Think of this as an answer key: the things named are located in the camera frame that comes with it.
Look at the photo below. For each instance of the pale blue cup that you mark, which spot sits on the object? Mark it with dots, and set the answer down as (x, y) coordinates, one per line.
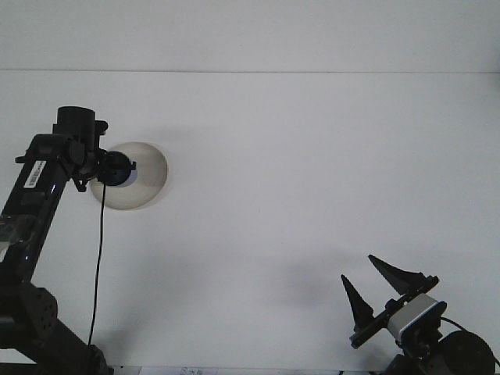
(133, 179)

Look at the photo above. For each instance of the pale round plate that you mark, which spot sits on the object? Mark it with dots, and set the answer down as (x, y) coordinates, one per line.
(150, 183)

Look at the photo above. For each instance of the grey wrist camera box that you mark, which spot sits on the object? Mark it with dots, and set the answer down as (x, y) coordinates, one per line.
(410, 316)

